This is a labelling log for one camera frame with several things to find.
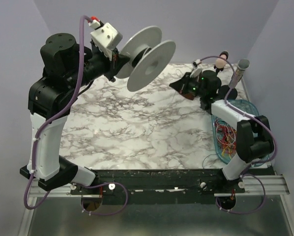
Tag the white perforated cable spool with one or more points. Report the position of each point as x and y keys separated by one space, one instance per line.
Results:
x=153 y=62

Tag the silver microphone on stand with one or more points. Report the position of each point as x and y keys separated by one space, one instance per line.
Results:
x=235 y=78

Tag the pink microphone on stand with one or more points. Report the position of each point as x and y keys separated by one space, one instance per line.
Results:
x=220 y=62

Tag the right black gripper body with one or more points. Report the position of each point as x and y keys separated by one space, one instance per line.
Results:
x=186 y=84

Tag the aluminium rail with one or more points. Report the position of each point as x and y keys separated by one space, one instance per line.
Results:
x=274 y=185

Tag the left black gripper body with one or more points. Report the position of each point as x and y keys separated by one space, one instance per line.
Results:
x=115 y=65

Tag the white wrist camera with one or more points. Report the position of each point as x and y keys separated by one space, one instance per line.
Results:
x=196 y=70
x=104 y=36

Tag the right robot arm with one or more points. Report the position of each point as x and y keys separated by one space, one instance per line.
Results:
x=253 y=140

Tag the brown wooden metronome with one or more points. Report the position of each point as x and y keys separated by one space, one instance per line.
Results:
x=189 y=96

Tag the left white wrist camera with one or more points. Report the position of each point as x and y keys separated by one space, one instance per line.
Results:
x=104 y=36

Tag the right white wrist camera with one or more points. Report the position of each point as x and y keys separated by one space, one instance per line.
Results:
x=196 y=70

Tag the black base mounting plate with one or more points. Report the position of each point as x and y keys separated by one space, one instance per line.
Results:
x=155 y=187

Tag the teal transparent plastic basin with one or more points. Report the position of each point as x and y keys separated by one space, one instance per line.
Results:
x=224 y=135

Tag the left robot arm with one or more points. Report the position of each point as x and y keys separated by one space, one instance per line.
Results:
x=68 y=66

